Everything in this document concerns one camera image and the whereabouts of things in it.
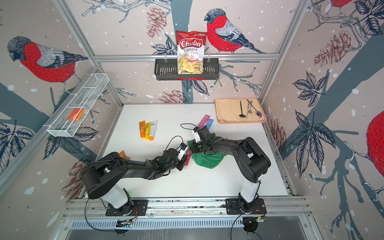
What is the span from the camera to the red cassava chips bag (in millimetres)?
855

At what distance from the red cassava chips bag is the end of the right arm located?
364mm

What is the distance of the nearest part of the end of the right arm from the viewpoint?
2.44 ft
